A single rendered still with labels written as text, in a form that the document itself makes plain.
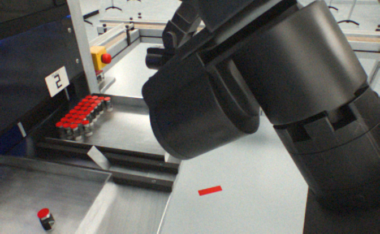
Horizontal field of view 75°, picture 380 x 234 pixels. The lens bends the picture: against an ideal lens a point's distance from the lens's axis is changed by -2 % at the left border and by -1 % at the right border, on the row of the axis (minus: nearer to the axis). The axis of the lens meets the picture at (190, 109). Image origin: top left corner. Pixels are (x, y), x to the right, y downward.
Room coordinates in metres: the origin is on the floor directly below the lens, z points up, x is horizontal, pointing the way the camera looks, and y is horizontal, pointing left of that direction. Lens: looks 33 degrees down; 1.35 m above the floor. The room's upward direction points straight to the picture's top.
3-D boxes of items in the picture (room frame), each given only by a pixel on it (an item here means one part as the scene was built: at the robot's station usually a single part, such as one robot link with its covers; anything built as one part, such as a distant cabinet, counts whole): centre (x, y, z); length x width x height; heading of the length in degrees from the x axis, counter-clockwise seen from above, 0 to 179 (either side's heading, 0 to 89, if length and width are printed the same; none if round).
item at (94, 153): (0.44, 0.17, 0.91); 0.14 x 0.03 x 0.06; 78
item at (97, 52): (0.91, 0.37, 0.99); 0.08 x 0.07 x 0.07; 78
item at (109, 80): (0.93, 0.40, 0.87); 0.14 x 0.13 x 0.02; 78
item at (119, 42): (1.22, 0.45, 0.92); 0.69 x 0.16 x 0.16; 168
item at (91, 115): (0.64, 0.31, 0.90); 0.18 x 0.02 x 0.05; 169
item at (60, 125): (0.65, 0.36, 0.90); 0.18 x 0.02 x 0.05; 169
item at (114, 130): (0.62, 0.21, 0.90); 0.34 x 0.26 x 0.04; 79
